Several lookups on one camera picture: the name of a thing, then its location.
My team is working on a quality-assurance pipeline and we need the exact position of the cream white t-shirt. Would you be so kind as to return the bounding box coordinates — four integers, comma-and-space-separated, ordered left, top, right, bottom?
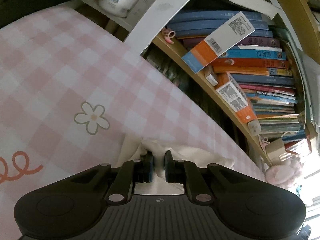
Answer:
116, 134, 235, 196

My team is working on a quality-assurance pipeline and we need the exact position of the pink checkered desk mat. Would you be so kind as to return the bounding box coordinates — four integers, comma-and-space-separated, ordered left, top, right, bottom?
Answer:
1, 6, 264, 239

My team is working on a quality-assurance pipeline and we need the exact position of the white orange flat box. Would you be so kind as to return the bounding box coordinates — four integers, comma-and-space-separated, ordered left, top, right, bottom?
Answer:
215, 73, 257, 124

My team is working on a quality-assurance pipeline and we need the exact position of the beige pen holder box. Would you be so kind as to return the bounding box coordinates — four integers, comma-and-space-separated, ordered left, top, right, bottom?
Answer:
265, 138, 286, 165

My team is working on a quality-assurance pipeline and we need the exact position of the white pink plush bunny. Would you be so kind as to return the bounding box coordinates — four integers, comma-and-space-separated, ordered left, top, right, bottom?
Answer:
265, 159, 303, 191

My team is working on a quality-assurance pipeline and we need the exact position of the pink binder clip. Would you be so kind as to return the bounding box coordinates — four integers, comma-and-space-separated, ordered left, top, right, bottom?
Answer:
161, 28, 176, 44

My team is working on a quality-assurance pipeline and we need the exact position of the usmile white orange box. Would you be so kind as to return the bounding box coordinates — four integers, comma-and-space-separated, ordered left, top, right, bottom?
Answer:
182, 12, 255, 74

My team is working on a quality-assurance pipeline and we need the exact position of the white wooden bookshelf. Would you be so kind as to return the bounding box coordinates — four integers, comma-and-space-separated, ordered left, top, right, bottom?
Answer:
80, 0, 319, 165

